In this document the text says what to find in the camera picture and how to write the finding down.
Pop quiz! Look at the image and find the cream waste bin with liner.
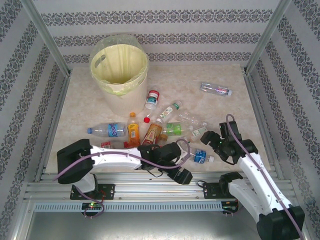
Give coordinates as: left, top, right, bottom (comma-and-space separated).
89, 33, 150, 98

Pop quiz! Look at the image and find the aluminium side rail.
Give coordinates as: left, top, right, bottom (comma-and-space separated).
33, 74, 72, 183
243, 71, 287, 181

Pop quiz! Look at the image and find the clear bottle white cap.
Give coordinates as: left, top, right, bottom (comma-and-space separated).
177, 111, 208, 127

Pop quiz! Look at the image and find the white label bottle green cap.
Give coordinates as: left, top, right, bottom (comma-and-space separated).
156, 100, 184, 121

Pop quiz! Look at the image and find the aluminium mounting rail beam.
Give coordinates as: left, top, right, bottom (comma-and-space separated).
23, 172, 300, 201

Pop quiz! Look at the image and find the beige drink bottle white label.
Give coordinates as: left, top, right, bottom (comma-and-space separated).
183, 125, 208, 143

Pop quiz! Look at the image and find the aluminium frame post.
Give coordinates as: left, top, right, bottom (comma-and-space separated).
21, 0, 72, 77
244, 0, 293, 73

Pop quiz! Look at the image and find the red-brown tea bottle white cap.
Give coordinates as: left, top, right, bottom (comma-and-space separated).
140, 118, 164, 147

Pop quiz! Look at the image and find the grey slotted cable duct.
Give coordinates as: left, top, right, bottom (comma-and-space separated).
33, 201, 224, 213

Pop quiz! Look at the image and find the cream plastic bin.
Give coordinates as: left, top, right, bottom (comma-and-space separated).
91, 42, 148, 118

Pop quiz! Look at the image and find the small clear bottle red cap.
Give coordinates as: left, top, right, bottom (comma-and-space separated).
143, 109, 157, 124

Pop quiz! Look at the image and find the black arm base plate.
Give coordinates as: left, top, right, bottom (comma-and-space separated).
69, 183, 116, 201
202, 181, 250, 200

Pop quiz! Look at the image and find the green label clear bottle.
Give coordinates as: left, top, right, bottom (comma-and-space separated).
162, 121, 195, 137

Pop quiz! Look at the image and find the clear bottle red label red cap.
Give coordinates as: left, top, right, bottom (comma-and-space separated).
100, 140, 129, 150

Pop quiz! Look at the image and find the grey metal panel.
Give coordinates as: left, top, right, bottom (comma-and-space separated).
14, 199, 311, 240

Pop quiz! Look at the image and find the small circuit board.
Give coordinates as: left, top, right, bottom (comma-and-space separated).
81, 201, 105, 211
221, 200, 240, 214

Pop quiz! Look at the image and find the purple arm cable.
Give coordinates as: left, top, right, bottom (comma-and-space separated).
224, 114, 304, 240
51, 139, 191, 219

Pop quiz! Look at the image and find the blue label bottle white cap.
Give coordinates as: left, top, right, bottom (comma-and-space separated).
186, 148, 215, 165

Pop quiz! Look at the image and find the clear bottle blue wave label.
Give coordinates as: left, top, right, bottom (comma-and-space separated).
86, 121, 128, 139

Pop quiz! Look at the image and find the silver bottle blue-red label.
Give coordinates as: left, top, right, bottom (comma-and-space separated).
199, 81, 233, 97

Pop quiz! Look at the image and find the red and teal label bottle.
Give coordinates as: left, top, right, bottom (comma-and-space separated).
144, 85, 161, 111

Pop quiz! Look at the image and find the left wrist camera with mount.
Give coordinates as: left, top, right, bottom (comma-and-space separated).
166, 168, 193, 186

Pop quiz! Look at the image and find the orange juice bottle orange cap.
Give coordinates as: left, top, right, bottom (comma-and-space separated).
126, 112, 141, 149

